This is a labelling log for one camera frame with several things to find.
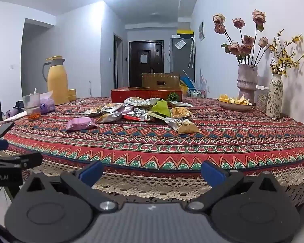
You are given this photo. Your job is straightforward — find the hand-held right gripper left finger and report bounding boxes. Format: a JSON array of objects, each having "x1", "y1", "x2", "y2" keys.
[{"x1": 20, "y1": 160, "x2": 119, "y2": 213}]

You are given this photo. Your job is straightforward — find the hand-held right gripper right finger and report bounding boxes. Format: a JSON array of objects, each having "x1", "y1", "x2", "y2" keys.
[{"x1": 185, "y1": 160, "x2": 287, "y2": 213}]

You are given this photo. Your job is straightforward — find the pink snack packet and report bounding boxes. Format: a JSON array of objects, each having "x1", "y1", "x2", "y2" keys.
[{"x1": 66, "y1": 117, "x2": 97, "y2": 132}]

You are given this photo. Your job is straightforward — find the orange white snack packet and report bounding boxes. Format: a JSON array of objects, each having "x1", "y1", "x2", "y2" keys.
[{"x1": 167, "y1": 118, "x2": 201, "y2": 134}]

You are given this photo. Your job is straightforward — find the red silver snack packet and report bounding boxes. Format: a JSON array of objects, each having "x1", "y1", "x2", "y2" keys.
[{"x1": 123, "y1": 114, "x2": 146, "y2": 121}]

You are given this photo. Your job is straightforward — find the pile of snack packets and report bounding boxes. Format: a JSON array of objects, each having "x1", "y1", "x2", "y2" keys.
[{"x1": 81, "y1": 97, "x2": 194, "y2": 124}]

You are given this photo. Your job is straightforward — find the red cardboard box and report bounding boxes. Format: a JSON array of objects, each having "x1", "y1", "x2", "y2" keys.
[{"x1": 111, "y1": 86, "x2": 183, "y2": 105}]

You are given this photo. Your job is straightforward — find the black smartphone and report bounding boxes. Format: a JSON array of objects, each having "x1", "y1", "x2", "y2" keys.
[{"x1": 0, "y1": 121, "x2": 15, "y2": 139}]

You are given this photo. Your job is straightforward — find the purple tissue packet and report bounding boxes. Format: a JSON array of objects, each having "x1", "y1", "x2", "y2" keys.
[{"x1": 39, "y1": 91, "x2": 56, "y2": 113}]

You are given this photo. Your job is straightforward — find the shallow plate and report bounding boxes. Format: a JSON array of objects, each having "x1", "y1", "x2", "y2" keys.
[{"x1": 217, "y1": 99, "x2": 254, "y2": 111}]

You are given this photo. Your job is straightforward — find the yellow thermos jug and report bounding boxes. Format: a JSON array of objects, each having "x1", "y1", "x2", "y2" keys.
[{"x1": 42, "y1": 56, "x2": 69, "y2": 106}]

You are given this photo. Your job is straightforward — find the glass jar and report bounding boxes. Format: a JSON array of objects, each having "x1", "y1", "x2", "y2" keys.
[{"x1": 254, "y1": 85, "x2": 269, "y2": 110}]

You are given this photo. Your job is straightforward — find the pink ceramic vase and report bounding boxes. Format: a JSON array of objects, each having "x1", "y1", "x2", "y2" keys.
[{"x1": 237, "y1": 64, "x2": 258, "y2": 105}]

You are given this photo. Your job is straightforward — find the floral white vase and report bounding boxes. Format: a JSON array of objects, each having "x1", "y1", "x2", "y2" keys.
[{"x1": 265, "y1": 73, "x2": 284, "y2": 119}]

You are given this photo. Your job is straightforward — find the wooden chair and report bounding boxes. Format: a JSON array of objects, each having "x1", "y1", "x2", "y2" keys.
[{"x1": 141, "y1": 72, "x2": 181, "y2": 90}]

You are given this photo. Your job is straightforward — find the grey refrigerator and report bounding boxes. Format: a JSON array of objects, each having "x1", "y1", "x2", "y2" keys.
[{"x1": 170, "y1": 37, "x2": 193, "y2": 87}]

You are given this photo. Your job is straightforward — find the interior side door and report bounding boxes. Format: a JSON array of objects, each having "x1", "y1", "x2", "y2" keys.
[{"x1": 113, "y1": 32, "x2": 124, "y2": 90}]

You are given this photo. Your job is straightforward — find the hanging umbrella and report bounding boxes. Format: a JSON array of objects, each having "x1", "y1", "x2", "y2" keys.
[{"x1": 188, "y1": 37, "x2": 196, "y2": 69}]

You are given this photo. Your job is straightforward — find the dark entrance door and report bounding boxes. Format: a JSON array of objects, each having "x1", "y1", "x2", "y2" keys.
[{"x1": 128, "y1": 40, "x2": 165, "y2": 87}]

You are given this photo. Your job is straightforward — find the dried pink roses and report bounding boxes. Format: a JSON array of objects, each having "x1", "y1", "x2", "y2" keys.
[{"x1": 213, "y1": 9, "x2": 269, "y2": 67}]

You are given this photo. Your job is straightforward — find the yellow flower branches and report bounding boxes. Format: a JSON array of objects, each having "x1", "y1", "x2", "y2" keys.
[{"x1": 269, "y1": 29, "x2": 304, "y2": 78}]

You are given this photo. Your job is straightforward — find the yellow box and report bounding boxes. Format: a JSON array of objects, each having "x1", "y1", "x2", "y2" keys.
[{"x1": 177, "y1": 29, "x2": 194, "y2": 38}]

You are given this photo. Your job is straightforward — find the white earphone cable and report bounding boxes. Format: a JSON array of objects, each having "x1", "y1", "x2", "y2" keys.
[{"x1": 65, "y1": 98, "x2": 85, "y2": 106}]

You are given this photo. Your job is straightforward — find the wire rack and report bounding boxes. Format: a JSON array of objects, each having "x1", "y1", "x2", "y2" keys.
[{"x1": 186, "y1": 87, "x2": 207, "y2": 99}]

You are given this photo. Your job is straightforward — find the wall poster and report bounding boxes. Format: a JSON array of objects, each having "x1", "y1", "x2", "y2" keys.
[{"x1": 198, "y1": 21, "x2": 206, "y2": 42}]

